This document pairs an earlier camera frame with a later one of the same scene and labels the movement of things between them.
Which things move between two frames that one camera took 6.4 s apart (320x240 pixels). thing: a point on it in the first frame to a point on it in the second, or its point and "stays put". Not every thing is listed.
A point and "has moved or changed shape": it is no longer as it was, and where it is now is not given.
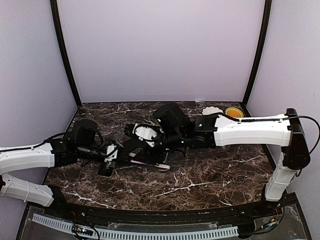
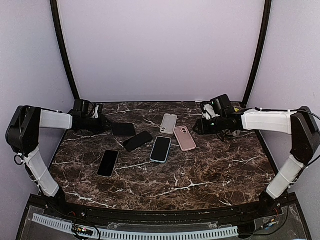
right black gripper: [146, 151] to [202, 128]
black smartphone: [133, 143] stays put
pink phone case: [163, 166] has moved or changed shape
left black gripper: [116, 163] to [103, 127]
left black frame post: [54, 3] stays put
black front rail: [68, 210] stays put
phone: [103, 171] stays put
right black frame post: [268, 7] stays put
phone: [148, 160] to [123, 129]
